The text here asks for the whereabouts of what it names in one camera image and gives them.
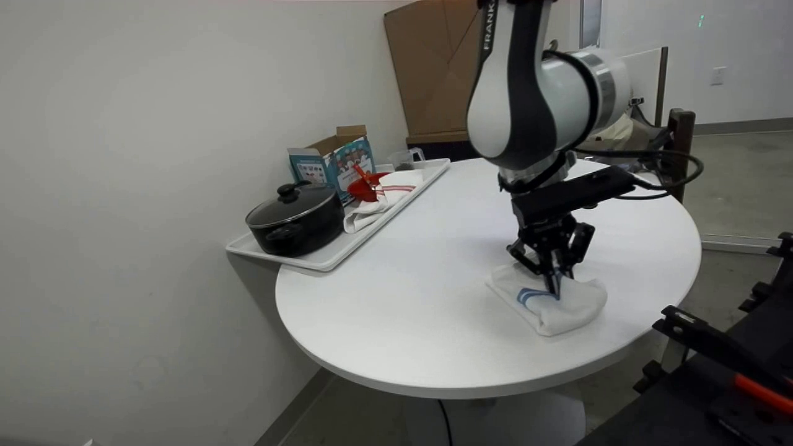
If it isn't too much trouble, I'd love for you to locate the black clamp with orange handle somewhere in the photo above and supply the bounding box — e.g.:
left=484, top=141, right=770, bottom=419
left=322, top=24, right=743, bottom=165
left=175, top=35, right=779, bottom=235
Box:
left=652, top=305, right=793, bottom=416

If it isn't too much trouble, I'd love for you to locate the black pot with lid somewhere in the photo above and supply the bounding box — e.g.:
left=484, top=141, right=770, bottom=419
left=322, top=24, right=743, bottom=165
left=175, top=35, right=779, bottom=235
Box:
left=242, top=181, right=348, bottom=260

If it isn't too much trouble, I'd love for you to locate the white rectangular tray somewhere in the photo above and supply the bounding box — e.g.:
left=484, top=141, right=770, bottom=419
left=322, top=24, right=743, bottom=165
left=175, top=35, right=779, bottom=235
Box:
left=222, top=157, right=453, bottom=274

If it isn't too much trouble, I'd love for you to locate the red and white cloth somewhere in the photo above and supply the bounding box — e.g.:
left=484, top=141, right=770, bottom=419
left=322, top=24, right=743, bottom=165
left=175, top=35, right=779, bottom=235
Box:
left=341, top=165, right=427, bottom=235

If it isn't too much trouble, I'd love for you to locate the dark wooden cabinet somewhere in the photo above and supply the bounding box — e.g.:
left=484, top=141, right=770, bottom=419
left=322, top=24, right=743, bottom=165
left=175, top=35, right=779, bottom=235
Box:
left=405, top=121, right=486, bottom=164

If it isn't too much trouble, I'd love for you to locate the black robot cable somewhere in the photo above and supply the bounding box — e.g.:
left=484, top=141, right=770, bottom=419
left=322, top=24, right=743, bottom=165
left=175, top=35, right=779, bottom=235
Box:
left=578, top=147, right=706, bottom=204

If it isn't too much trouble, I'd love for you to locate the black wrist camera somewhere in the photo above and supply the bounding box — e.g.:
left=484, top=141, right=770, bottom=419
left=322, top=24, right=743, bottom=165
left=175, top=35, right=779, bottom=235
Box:
left=590, top=165, right=639, bottom=200

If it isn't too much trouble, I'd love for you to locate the blue printed cardboard box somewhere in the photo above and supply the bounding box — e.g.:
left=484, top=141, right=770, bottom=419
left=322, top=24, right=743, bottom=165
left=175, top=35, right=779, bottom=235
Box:
left=287, top=123, right=377, bottom=209

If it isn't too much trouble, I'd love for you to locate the white and blue tea towel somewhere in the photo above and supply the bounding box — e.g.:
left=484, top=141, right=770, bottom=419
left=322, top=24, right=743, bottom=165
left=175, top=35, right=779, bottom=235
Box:
left=484, top=260, right=609, bottom=338

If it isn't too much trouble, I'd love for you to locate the large brown cardboard box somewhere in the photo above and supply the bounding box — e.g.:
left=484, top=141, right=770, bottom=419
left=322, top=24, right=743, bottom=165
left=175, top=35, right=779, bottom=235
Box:
left=382, top=0, right=499, bottom=149

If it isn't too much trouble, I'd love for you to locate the white panel with wooden edge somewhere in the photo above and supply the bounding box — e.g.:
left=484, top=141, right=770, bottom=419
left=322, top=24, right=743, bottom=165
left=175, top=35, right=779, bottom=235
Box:
left=623, top=45, right=671, bottom=129

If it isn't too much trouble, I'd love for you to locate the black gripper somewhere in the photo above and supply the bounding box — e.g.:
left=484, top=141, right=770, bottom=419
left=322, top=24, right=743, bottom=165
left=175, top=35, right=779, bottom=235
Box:
left=499, top=170, right=599, bottom=298

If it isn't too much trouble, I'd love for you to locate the dark wooden chair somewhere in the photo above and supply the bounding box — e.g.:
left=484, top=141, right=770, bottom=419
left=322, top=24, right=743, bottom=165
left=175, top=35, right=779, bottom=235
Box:
left=662, top=106, right=696, bottom=204

